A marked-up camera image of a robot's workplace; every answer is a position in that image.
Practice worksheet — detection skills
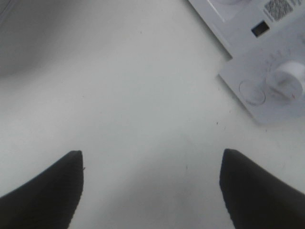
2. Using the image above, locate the round white door button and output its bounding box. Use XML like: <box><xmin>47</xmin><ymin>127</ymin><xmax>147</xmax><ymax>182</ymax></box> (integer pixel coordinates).
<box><xmin>238</xmin><ymin>80</ymin><xmax>266</xmax><ymax>106</ymax></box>

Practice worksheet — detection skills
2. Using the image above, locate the lower white timer knob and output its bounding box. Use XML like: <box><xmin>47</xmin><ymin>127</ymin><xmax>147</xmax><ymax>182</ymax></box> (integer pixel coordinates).
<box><xmin>266</xmin><ymin>60</ymin><xmax>305</xmax><ymax>101</ymax></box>

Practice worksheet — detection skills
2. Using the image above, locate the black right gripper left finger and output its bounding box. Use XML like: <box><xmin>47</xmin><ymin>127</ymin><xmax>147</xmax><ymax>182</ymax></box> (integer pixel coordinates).
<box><xmin>0</xmin><ymin>151</ymin><xmax>84</xmax><ymax>229</ymax></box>

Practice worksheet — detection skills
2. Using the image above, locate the white warning label sticker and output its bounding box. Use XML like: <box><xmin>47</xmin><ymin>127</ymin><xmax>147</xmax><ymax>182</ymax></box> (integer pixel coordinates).
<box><xmin>262</xmin><ymin>0</ymin><xmax>305</xmax><ymax>21</ymax></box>

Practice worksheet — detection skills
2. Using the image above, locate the white microwave oven body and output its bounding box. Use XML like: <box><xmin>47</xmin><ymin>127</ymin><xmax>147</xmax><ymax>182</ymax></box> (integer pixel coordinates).
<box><xmin>191</xmin><ymin>0</ymin><xmax>305</xmax><ymax>124</ymax></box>

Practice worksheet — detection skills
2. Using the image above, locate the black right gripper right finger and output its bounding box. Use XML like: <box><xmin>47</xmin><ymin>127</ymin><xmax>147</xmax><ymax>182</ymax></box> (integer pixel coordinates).
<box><xmin>219</xmin><ymin>149</ymin><xmax>305</xmax><ymax>229</ymax></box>

